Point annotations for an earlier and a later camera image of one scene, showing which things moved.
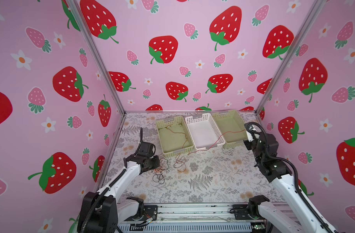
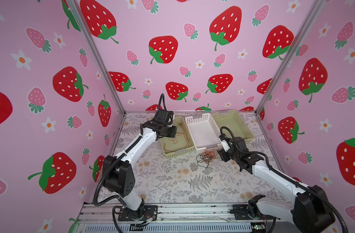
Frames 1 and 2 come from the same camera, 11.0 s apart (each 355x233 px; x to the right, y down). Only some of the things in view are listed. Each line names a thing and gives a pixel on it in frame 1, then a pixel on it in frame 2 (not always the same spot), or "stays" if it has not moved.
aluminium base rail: [196, 218] stays
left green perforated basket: [174, 135] stays
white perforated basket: [202, 132] stays
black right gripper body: [252, 145] to [225, 155]
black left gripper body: [153, 162] to [169, 132]
